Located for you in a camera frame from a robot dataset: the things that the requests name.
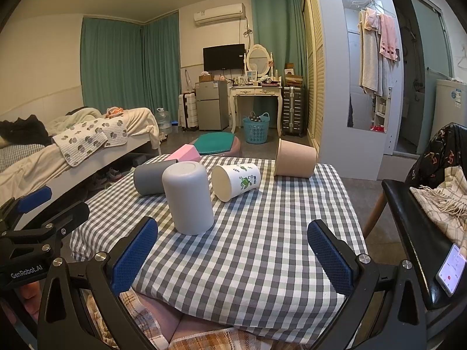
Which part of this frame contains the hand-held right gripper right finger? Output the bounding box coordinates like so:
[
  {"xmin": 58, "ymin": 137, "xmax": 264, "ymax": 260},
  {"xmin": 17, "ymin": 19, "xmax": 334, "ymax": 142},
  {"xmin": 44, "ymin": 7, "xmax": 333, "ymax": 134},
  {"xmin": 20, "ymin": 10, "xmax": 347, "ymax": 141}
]
[{"xmin": 307, "ymin": 220, "xmax": 438, "ymax": 350}]

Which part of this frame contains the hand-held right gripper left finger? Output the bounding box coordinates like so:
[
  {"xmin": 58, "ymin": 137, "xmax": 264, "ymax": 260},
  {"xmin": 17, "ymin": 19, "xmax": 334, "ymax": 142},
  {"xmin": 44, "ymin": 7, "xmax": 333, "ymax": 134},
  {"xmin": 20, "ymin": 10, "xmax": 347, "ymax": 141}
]
[{"xmin": 36, "ymin": 216, "xmax": 168, "ymax": 350}]

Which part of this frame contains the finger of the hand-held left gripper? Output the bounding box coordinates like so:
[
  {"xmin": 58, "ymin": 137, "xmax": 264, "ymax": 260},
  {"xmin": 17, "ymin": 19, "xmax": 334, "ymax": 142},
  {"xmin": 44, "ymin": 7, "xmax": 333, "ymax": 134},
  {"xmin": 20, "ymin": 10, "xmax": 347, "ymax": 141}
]
[
  {"xmin": 0, "ymin": 201, "xmax": 90, "ymax": 250},
  {"xmin": 0, "ymin": 186, "xmax": 53, "ymax": 232}
]

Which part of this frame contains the light grey cup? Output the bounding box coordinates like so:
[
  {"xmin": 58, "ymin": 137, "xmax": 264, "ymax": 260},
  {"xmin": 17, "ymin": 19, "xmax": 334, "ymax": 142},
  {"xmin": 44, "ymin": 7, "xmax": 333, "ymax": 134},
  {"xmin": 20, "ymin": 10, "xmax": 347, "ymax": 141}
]
[{"xmin": 161, "ymin": 161, "xmax": 215, "ymax": 235}]

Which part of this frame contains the dark grey cup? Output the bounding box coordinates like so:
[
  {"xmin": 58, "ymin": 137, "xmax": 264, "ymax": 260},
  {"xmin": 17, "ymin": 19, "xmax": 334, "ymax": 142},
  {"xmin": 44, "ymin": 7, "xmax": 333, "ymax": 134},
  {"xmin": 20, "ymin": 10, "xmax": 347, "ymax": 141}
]
[{"xmin": 133, "ymin": 163, "xmax": 172, "ymax": 195}]

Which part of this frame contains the beige paper cup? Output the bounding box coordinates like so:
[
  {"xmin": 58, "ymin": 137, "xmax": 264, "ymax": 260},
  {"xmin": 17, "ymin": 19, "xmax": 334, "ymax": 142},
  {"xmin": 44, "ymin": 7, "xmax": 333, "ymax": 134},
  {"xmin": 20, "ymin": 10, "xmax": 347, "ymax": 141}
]
[{"xmin": 273, "ymin": 139, "xmax": 316, "ymax": 179}]

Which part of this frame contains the white cup with green print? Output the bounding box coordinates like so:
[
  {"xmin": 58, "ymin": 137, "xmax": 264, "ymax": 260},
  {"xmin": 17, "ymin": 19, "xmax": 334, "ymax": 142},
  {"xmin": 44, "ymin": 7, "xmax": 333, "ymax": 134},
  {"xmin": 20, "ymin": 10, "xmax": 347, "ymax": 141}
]
[{"xmin": 212, "ymin": 164, "xmax": 261, "ymax": 202}]

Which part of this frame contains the person's left hand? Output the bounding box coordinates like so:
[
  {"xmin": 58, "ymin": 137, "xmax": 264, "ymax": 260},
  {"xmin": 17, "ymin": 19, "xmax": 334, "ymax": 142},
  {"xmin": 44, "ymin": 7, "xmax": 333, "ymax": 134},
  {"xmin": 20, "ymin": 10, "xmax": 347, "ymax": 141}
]
[{"xmin": 18, "ymin": 282, "xmax": 43, "ymax": 323}]

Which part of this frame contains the bed with cream sheet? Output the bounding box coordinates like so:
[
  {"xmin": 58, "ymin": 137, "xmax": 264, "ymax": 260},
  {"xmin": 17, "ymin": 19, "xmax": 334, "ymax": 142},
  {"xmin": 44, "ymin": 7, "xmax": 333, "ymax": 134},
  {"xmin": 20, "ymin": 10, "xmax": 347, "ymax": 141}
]
[{"xmin": 0, "ymin": 107, "xmax": 162, "ymax": 228}]

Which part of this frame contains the person's plaid clothing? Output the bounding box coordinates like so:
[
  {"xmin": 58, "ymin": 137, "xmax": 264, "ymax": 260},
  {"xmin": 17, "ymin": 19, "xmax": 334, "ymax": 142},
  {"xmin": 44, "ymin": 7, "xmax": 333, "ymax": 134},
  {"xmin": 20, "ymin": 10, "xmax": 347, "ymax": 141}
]
[{"xmin": 82, "ymin": 288, "xmax": 281, "ymax": 350}]

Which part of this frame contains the black cloth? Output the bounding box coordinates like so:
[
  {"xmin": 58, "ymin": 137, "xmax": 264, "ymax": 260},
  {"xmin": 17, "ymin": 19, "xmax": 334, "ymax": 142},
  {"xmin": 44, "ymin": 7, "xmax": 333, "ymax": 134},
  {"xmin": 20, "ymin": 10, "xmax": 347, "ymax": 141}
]
[{"xmin": 0, "ymin": 115, "xmax": 52, "ymax": 147}]

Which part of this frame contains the grey checkered tablecloth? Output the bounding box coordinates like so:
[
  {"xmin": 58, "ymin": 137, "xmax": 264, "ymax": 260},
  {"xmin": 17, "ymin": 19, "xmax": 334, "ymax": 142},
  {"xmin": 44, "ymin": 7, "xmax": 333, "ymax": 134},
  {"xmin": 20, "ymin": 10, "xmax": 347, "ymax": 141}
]
[{"xmin": 69, "ymin": 155, "xmax": 369, "ymax": 340}]

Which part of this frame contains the white leaf-patterned quilt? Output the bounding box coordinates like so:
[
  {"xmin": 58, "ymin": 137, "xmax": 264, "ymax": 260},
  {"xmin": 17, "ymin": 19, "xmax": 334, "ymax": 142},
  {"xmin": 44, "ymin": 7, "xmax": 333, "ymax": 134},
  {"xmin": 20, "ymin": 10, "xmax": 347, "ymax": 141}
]
[{"xmin": 53, "ymin": 118, "xmax": 129, "ymax": 167}]

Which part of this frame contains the black chair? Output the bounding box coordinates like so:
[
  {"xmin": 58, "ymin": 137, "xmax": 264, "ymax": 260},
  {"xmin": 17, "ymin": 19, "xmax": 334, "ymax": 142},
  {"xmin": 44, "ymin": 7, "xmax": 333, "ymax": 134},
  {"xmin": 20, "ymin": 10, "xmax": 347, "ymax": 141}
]
[{"xmin": 363, "ymin": 124, "xmax": 467, "ymax": 312}]

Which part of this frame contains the pink foam block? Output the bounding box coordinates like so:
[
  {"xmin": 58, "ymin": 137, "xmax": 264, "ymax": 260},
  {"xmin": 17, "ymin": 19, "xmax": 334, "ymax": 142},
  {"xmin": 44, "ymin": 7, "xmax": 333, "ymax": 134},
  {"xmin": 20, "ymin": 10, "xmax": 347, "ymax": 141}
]
[{"xmin": 165, "ymin": 145, "xmax": 201, "ymax": 163}]

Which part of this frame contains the smartphone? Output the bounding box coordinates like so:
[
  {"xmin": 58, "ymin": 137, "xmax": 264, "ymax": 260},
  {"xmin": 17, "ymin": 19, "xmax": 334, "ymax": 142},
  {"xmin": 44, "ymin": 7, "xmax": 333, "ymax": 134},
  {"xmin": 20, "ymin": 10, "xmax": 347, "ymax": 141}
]
[{"xmin": 436, "ymin": 244, "xmax": 467, "ymax": 297}]

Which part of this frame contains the cream fringed scarf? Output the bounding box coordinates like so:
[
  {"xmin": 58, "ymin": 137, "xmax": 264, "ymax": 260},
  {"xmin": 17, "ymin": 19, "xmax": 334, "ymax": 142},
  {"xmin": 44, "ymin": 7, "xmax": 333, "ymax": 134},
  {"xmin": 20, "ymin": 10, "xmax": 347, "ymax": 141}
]
[{"xmin": 409, "ymin": 166, "xmax": 467, "ymax": 242}]

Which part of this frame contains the clear water jug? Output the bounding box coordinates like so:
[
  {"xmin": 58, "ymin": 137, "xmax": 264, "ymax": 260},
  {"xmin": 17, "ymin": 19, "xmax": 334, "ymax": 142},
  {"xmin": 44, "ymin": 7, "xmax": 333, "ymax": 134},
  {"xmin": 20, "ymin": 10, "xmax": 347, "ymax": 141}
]
[{"xmin": 156, "ymin": 108, "xmax": 173, "ymax": 136}]

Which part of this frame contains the green round cushion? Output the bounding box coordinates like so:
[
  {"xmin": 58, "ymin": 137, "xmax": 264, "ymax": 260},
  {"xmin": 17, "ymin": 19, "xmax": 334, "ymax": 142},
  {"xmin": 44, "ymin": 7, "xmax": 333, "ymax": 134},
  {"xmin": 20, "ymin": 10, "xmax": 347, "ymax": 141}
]
[{"xmin": 193, "ymin": 132, "xmax": 238, "ymax": 154}]

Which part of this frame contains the blue laundry basket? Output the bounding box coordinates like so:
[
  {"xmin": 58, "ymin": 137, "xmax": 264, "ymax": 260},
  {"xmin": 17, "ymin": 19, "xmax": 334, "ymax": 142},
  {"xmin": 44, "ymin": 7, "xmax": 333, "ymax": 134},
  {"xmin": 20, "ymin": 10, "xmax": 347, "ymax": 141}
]
[{"xmin": 243, "ymin": 112, "xmax": 271, "ymax": 144}]

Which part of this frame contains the black patterned garment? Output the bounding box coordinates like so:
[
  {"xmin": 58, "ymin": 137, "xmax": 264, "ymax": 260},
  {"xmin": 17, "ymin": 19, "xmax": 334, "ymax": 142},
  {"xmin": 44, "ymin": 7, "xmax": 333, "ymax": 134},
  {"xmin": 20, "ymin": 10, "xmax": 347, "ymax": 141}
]
[{"xmin": 407, "ymin": 124, "xmax": 467, "ymax": 190}]

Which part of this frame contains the dark grey suitcase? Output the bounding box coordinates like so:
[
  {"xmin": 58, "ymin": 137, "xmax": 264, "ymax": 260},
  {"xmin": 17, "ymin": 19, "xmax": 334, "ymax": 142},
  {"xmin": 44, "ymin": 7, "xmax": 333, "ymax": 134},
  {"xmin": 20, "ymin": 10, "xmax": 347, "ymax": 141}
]
[{"xmin": 282, "ymin": 85, "xmax": 306, "ymax": 138}]

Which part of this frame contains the white suitcase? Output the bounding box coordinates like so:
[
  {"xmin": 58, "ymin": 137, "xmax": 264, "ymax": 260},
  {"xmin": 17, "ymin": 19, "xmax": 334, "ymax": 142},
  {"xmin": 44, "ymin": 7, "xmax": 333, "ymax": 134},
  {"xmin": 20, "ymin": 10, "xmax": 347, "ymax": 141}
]
[{"xmin": 178, "ymin": 93, "xmax": 198, "ymax": 131}]

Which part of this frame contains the green curtain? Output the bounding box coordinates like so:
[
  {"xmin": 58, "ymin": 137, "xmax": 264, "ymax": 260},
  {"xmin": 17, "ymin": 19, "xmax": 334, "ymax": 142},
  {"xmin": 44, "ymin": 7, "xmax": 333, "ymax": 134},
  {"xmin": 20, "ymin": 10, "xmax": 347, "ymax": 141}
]
[
  {"xmin": 250, "ymin": 0, "xmax": 308, "ymax": 89},
  {"xmin": 81, "ymin": 11, "xmax": 180, "ymax": 109}
]

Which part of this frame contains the grey small refrigerator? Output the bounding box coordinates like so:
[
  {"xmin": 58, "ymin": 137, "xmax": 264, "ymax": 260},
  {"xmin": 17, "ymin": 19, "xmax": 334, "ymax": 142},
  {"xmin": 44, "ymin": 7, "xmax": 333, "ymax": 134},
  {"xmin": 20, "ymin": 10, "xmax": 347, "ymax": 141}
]
[{"xmin": 196, "ymin": 80, "xmax": 230, "ymax": 131}]

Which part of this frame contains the louvred wardrobe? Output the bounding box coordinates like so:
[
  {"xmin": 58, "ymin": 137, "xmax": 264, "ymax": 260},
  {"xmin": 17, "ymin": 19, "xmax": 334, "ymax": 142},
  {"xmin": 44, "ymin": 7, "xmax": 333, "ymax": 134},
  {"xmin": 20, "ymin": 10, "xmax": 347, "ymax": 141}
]
[{"xmin": 302, "ymin": 0, "xmax": 326, "ymax": 151}]

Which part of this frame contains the white vanity table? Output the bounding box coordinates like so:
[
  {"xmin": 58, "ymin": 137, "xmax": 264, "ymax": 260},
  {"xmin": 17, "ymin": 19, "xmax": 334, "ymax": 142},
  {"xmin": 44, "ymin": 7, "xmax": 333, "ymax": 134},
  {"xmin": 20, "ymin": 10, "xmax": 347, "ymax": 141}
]
[{"xmin": 230, "ymin": 79, "xmax": 284, "ymax": 135}]

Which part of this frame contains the brown cardboard box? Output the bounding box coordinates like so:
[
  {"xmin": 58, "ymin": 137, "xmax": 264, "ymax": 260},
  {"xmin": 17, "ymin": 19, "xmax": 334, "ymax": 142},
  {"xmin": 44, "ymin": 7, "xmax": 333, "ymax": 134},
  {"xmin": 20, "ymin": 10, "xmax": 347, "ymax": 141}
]
[{"xmin": 285, "ymin": 64, "xmax": 304, "ymax": 87}]

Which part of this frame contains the white washing machine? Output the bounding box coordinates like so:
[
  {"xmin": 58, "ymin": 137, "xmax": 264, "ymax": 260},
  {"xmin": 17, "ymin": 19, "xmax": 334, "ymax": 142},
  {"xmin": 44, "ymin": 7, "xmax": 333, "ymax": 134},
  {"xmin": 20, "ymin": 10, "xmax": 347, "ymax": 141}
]
[{"xmin": 436, "ymin": 78, "xmax": 467, "ymax": 154}]

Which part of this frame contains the white oval vanity mirror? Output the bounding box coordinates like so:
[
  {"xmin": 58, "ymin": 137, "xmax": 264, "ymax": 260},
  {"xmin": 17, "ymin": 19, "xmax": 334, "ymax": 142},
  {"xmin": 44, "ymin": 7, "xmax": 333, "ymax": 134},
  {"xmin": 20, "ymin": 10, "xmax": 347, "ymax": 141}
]
[{"xmin": 245, "ymin": 44, "xmax": 275, "ymax": 81}]

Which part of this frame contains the black television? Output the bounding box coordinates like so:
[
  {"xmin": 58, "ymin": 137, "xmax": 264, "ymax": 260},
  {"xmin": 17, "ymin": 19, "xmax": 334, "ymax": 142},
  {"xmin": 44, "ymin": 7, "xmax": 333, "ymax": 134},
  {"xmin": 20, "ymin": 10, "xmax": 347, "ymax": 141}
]
[{"xmin": 203, "ymin": 44, "xmax": 246, "ymax": 71}]

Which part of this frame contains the pink towel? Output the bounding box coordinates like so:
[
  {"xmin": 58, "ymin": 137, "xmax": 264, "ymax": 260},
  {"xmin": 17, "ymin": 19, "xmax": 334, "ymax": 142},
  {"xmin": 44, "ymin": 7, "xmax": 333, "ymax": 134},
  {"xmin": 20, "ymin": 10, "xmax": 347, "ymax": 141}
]
[{"xmin": 379, "ymin": 13, "xmax": 401, "ymax": 61}]

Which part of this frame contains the white air conditioner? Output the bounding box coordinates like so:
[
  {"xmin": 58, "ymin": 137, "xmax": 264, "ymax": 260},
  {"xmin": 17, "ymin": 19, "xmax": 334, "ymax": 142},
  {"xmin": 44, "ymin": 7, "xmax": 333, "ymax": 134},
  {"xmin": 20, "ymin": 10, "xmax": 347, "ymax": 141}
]
[{"xmin": 193, "ymin": 3, "xmax": 246, "ymax": 27}]

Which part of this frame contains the wall mirror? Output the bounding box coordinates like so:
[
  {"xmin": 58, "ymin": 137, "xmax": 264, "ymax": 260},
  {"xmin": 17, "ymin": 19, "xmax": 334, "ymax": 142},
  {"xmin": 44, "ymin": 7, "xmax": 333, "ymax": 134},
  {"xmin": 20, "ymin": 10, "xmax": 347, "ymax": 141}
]
[{"xmin": 340, "ymin": 0, "xmax": 401, "ymax": 136}]

